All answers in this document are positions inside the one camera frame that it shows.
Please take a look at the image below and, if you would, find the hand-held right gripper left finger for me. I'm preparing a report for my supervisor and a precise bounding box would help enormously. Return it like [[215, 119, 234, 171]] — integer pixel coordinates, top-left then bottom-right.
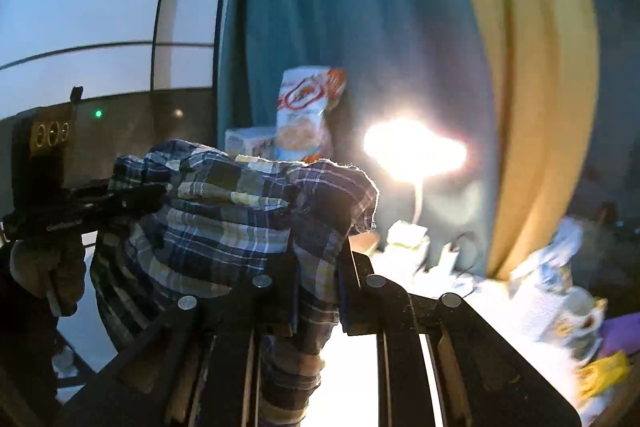
[[55, 251, 297, 427]]

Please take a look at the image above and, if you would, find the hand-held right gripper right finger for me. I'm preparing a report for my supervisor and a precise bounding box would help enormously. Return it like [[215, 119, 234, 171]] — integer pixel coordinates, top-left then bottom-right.
[[339, 238, 584, 427]]

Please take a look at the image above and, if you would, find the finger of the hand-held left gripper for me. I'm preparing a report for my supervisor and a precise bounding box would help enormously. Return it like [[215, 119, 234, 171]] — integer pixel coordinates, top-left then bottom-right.
[[106, 183, 169, 222]]

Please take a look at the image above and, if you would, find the plaid flannel shirt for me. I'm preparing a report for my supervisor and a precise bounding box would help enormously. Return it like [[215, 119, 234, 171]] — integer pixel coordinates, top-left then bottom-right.
[[90, 139, 381, 427]]

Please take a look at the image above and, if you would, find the person's left forearm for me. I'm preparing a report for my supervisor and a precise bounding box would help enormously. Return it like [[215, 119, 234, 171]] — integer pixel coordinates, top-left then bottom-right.
[[0, 252, 62, 410]]

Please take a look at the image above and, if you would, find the person's left hand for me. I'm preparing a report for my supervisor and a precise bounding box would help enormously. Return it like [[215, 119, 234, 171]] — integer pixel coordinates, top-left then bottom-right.
[[10, 229, 87, 316]]

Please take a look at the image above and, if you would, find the small green and white box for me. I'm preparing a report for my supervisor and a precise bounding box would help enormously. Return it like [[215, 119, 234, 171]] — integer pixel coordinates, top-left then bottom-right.
[[387, 221, 432, 269]]

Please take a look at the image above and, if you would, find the white charger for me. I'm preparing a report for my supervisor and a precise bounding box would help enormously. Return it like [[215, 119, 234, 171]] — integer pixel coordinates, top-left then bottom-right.
[[440, 241, 462, 274]]

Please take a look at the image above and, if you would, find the white printed box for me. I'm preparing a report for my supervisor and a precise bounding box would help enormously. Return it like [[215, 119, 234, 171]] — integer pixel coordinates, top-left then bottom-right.
[[225, 127, 279, 160]]

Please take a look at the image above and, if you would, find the white desk lamp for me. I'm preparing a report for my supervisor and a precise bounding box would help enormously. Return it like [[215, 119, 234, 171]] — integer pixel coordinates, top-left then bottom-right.
[[362, 117, 469, 228]]

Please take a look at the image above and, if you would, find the white tissue pack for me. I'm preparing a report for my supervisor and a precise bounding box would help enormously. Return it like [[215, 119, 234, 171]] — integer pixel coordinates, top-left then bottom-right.
[[510, 217, 587, 339]]

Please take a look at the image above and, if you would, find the orange and white snack bag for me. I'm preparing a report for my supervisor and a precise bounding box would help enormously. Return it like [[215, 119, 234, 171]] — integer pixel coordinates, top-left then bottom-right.
[[275, 66, 349, 164]]

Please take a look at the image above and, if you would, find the white mug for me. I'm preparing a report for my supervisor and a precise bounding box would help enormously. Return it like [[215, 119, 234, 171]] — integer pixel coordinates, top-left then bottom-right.
[[554, 287, 609, 359]]

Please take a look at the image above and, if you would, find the yellow cloth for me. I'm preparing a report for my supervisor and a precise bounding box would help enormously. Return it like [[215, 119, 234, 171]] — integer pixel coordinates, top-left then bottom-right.
[[575, 349, 631, 401]]

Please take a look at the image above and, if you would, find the purple cloth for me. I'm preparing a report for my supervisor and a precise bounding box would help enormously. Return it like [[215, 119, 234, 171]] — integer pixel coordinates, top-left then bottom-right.
[[597, 312, 640, 359]]

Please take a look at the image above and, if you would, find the teal curtain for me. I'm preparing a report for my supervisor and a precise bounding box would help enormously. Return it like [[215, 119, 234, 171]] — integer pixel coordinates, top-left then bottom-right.
[[217, 0, 507, 279]]

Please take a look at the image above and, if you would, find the yellow curtain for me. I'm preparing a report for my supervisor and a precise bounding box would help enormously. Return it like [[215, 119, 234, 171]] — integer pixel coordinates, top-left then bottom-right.
[[434, 0, 601, 281]]

